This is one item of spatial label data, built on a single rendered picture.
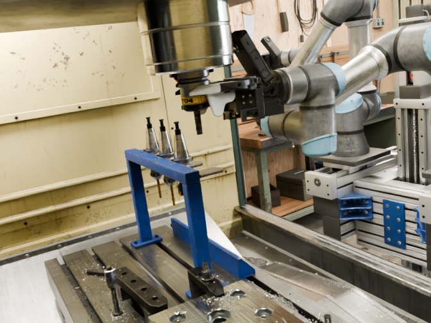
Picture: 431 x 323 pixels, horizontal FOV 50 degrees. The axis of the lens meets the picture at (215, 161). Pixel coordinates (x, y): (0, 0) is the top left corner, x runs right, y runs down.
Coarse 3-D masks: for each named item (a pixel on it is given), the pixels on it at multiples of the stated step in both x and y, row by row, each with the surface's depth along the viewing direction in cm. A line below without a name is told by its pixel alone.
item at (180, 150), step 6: (174, 138) 127; (180, 138) 127; (174, 144) 127; (180, 144) 127; (174, 150) 128; (180, 150) 127; (186, 150) 128; (174, 156) 128; (180, 156) 127; (186, 156) 128
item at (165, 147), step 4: (160, 132) 136; (164, 132) 136; (160, 136) 136; (164, 136) 136; (168, 136) 137; (160, 140) 137; (164, 140) 136; (168, 140) 137; (160, 144) 137; (164, 144) 136; (168, 144) 137; (160, 148) 137; (164, 148) 136; (168, 148) 137; (172, 148) 138; (160, 152) 137; (164, 152) 137; (168, 152) 137; (172, 152) 138
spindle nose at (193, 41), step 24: (168, 0) 73; (192, 0) 73; (216, 0) 75; (144, 24) 77; (168, 24) 74; (192, 24) 74; (216, 24) 76; (144, 48) 79; (168, 48) 75; (192, 48) 74; (216, 48) 76; (168, 72) 76
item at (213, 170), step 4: (208, 168) 117; (212, 168) 117; (216, 168) 116; (220, 168) 116; (200, 172) 114; (204, 172) 113; (208, 172) 113; (212, 172) 113; (216, 172) 113; (220, 172) 114; (200, 176) 112; (204, 176) 112
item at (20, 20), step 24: (0, 0) 57; (24, 0) 59; (48, 0) 62; (72, 0) 64; (96, 0) 67; (120, 0) 70; (144, 0) 74; (240, 0) 92; (0, 24) 81; (24, 24) 86; (48, 24) 91; (72, 24) 97; (96, 24) 104
